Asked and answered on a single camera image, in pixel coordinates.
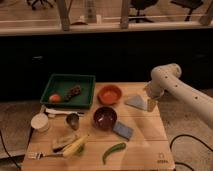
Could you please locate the small metal cup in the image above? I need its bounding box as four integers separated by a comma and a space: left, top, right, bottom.
66, 113, 79, 130

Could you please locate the blue sponge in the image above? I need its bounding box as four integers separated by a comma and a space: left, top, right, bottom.
113, 121, 133, 140

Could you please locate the purple bowl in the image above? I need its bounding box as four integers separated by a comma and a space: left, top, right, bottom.
93, 106, 117, 131

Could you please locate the green plastic tray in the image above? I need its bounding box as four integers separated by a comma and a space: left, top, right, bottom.
40, 74, 96, 109

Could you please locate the orange tomato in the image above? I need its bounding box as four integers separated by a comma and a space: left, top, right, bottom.
49, 93, 61, 103

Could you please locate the white cup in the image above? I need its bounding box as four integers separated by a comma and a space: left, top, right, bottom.
31, 114, 49, 132

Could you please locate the grey towel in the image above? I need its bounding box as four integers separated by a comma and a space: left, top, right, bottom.
125, 95, 148, 110

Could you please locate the green chili pepper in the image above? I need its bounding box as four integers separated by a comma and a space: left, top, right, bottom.
102, 142, 126, 165

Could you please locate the office chair right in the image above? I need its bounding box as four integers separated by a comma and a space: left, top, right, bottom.
171, 0, 203, 21

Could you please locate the office chair middle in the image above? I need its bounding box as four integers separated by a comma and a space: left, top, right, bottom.
129, 0, 158, 23

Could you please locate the office chair left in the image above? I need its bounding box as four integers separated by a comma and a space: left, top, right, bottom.
26, 0, 53, 11

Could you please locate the grey brown cloth piece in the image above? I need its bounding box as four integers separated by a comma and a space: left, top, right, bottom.
52, 134, 78, 152

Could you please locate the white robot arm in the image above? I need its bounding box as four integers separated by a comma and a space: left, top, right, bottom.
145, 63, 213, 129

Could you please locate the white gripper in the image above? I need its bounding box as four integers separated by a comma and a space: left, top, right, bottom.
144, 81, 164, 112

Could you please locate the orange bowl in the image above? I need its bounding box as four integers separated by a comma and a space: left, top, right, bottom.
98, 85, 122, 105

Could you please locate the yellow corn cob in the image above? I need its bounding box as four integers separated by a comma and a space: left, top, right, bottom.
63, 135, 89, 158

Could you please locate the black cable left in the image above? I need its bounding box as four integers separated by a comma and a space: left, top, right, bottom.
0, 128, 22, 171

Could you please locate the dark brown food piece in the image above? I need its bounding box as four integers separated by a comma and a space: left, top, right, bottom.
64, 85, 82, 102

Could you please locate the silver fork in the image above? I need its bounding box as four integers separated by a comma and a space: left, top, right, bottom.
27, 152, 63, 159

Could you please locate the office chair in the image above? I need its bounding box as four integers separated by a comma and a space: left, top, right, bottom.
129, 0, 158, 23
171, 0, 203, 21
26, 0, 53, 11

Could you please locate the black cable on floor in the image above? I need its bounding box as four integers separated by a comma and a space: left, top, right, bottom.
169, 133, 213, 171

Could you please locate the white handled utensil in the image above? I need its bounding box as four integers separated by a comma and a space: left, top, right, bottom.
45, 108, 83, 117

